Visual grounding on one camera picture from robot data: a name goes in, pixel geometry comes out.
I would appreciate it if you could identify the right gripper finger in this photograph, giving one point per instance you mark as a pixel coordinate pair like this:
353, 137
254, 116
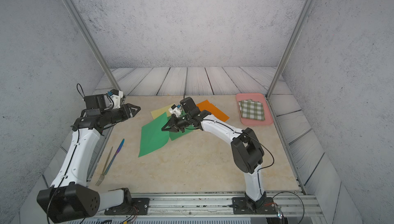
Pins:
170, 126
176, 128

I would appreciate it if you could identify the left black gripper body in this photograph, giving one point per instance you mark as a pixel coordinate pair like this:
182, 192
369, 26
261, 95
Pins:
115, 115

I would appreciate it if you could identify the right aluminium frame post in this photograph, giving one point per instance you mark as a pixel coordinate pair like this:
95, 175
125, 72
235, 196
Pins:
304, 13

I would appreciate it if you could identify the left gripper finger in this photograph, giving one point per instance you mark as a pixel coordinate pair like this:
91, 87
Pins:
131, 113
133, 108

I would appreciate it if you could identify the green paper sheet front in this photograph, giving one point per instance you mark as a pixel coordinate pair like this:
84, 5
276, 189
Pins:
173, 136

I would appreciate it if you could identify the aluminium frame post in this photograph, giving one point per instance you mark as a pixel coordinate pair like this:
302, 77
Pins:
304, 13
71, 7

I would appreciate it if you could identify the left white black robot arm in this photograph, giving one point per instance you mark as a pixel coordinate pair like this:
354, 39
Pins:
69, 198

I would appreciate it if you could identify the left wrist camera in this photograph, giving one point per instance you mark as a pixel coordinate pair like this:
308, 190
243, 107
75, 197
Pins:
116, 98

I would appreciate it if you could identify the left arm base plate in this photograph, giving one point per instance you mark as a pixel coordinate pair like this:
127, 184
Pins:
135, 206

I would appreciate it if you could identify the iridescent blue knife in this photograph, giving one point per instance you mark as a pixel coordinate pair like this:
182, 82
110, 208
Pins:
113, 158

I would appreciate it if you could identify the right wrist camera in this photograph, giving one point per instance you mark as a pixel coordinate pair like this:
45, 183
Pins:
175, 110

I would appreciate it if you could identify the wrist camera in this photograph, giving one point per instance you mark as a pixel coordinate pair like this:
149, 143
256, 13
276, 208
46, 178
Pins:
175, 110
116, 98

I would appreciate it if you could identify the left aluminium frame post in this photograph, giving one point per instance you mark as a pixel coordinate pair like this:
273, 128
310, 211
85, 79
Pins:
71, 7

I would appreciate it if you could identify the green paper sheet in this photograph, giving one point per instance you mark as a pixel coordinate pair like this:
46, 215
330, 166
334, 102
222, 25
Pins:
152, 136
173, 136

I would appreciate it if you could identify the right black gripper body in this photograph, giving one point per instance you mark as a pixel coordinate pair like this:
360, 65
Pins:
184, 120

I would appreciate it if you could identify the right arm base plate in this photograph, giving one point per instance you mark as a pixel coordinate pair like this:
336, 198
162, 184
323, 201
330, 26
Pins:
245, 205

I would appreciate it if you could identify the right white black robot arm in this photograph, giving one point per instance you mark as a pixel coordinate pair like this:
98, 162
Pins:
246, 149

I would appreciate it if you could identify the pink plastic tray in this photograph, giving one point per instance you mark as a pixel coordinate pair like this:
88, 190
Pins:
255, 97

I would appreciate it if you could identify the green checkered cloth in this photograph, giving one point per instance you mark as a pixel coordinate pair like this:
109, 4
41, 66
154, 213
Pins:
253, 110

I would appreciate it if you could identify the yellow paper sheet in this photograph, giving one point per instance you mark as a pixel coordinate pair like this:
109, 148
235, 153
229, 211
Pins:
164, 110

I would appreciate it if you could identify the orange paper sheet front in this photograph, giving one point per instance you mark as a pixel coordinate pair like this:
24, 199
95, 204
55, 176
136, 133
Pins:
206, 105

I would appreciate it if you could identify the aluminium front rail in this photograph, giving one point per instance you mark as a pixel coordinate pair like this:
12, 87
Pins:
214, 208

